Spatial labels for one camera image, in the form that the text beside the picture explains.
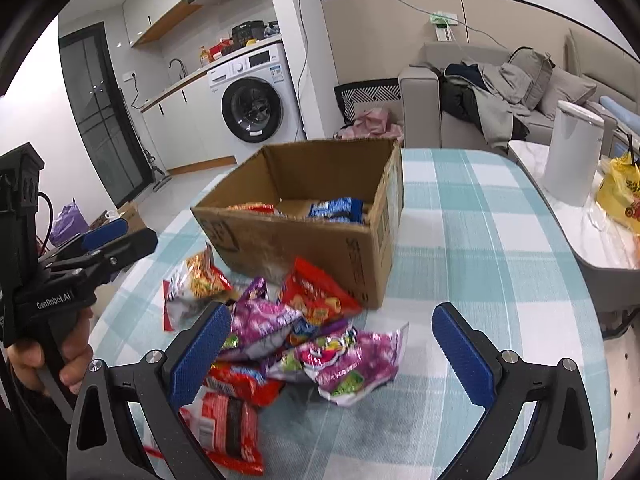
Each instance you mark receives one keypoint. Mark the blue snack packet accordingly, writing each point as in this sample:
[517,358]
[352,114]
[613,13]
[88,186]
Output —
[335,208]

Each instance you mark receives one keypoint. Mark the white wall power strip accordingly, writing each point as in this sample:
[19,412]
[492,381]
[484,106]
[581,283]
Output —
[442,25]

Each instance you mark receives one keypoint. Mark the white kitchen counter cabinets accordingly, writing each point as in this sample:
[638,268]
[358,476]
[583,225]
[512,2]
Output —
[185,125]

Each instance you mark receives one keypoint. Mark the purple plastic bag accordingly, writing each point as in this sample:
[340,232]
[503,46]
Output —
[67,225]

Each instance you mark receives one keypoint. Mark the kitchen faucet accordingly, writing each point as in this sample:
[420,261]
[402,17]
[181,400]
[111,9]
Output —
[177,65]

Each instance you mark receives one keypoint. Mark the teal checkered tablecloth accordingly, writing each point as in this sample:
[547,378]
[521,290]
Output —
[450,240]

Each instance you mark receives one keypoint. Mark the large grey cushion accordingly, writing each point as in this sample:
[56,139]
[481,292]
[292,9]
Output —
[605,60]

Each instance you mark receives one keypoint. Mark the pink cloth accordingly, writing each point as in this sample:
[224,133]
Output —
[370,122]

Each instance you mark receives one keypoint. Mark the black kitchen appliance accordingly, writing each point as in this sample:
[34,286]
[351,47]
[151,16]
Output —
[247,32]

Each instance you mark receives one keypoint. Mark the grey jacket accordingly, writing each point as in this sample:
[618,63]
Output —
[510,90]

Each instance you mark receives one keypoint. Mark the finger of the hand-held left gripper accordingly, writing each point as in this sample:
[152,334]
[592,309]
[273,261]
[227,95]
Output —
[107,234]
[130,247]

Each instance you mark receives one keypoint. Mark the brown cardboard box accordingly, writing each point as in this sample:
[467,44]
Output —
[280,250]

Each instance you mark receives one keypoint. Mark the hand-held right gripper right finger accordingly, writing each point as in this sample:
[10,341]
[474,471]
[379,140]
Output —
[462,355]

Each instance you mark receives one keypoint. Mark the white upper cabinets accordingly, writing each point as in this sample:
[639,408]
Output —
[155,5]

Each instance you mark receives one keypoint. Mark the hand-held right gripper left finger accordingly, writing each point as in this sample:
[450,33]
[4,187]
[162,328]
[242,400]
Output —
[200,355]

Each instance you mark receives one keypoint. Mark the black glass door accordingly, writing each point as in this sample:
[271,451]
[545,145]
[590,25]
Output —
[105,115]

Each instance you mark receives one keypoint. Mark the red snack packet yellow print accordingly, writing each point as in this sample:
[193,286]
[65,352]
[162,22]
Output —
[315,295]

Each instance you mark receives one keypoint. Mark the yellow bottle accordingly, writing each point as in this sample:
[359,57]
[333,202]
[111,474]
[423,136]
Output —
[203,56]

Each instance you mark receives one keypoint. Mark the marble side table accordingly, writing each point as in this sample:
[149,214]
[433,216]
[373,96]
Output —
[600,245]

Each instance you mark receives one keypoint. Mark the black white patterned cushion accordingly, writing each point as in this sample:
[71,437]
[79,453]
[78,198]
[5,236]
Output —
[365,95]

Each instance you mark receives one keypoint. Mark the yellow plastic bag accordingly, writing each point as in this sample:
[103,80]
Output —
[620,195]

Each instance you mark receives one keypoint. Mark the red snack packet dark band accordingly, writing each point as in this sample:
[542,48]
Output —
[230,430]

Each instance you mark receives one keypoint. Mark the small cardboard box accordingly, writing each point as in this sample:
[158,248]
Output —
[127,215]

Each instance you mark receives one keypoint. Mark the person's left hand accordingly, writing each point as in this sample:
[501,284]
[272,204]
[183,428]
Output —
[75,350]

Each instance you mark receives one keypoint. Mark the beige sofa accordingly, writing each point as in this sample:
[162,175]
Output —
[420,110]

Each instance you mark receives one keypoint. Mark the white and orange snack packet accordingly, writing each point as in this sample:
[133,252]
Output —
[200,280]

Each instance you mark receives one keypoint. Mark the dark clothes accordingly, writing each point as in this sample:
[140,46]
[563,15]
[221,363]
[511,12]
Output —
[457,95]

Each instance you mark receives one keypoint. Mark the red box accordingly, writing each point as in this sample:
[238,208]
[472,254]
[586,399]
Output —
[220,51]

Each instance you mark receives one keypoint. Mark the white washing machine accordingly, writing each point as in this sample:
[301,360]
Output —
[260,110]

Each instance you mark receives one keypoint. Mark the pink purple snack packet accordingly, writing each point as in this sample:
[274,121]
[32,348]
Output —
[360,360]

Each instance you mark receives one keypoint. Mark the white cylindrical bin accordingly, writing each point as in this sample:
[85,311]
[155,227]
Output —
[570,155]

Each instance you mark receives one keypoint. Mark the glossy red snack packet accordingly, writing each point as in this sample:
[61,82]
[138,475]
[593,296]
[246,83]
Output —
[240,382]

